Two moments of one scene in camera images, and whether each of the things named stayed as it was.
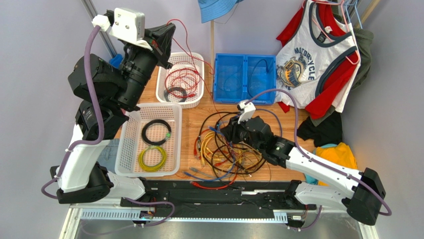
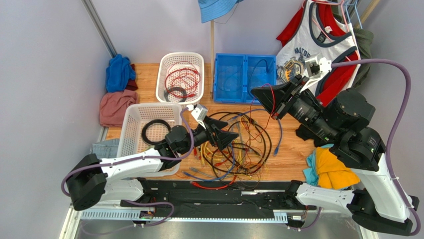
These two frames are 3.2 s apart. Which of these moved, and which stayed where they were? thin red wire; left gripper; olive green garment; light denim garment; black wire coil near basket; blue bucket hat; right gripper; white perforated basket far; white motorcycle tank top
Moved: right gripper; left gripper; thin red wire
Stayed: white motorcycle tank top; light denim garment; black wire coil near basket; white perforated basket far; blue bucket hat; olive green garment
